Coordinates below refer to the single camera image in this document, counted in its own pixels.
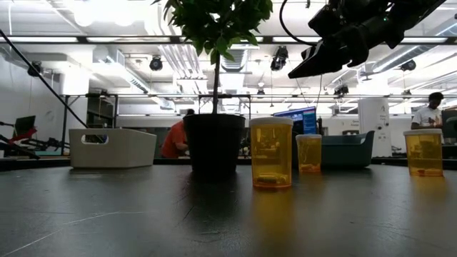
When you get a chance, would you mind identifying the dark teal plastic bin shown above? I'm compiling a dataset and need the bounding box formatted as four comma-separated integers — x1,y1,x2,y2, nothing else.
293,130,376,169

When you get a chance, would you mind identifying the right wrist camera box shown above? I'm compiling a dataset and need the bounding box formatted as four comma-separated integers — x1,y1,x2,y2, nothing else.
308,3,354,39

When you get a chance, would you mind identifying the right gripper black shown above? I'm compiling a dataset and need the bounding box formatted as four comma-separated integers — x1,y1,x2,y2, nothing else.
288,14,397,79

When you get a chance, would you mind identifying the green potted plant black pot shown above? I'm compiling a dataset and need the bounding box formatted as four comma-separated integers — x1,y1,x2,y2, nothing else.
151,0,274,176

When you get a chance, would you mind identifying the white square column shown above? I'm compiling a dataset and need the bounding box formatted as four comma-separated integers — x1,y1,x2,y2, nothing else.
358,98,392,158

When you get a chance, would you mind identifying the black tilted monitor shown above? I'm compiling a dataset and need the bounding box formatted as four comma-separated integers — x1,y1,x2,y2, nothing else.
14,115,36,136

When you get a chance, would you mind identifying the dark desk monitor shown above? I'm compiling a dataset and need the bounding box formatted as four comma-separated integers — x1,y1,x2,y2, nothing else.
441,109,457,140

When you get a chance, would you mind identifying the dark shelf unit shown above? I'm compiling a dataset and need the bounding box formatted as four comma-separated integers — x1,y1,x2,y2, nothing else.
86,93,119,129

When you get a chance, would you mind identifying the right gripper black cable loop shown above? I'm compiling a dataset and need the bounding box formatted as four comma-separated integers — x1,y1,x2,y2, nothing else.
279,0,317,46

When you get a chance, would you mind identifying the black metal workstation frame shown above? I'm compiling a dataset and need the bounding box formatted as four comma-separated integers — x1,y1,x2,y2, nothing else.
59,92,457,141

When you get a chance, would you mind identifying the white plastic bin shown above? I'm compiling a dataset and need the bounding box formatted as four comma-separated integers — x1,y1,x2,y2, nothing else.
69,128,158,169

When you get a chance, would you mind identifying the amber pill bottle white cap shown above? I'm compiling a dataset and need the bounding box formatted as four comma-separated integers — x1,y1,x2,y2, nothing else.
295,133,322,175
248,116,294,189
403,128,444,178

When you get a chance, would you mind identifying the person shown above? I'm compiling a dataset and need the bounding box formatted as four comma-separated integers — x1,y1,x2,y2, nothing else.
410,91,446,131
160,109,196,160

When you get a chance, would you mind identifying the thin black cable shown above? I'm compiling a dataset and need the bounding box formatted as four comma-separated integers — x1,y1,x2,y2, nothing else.
0,29,90,129

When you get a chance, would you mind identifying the silver ribbed ventilation duct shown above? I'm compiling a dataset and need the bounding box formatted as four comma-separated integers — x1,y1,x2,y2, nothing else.
210,35,261,72

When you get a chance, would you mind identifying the black computer monitor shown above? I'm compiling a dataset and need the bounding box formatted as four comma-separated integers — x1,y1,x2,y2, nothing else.
273,106,318,136

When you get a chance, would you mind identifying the black overhead light bar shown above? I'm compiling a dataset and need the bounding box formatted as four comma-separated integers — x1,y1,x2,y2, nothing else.
0,34,443,45

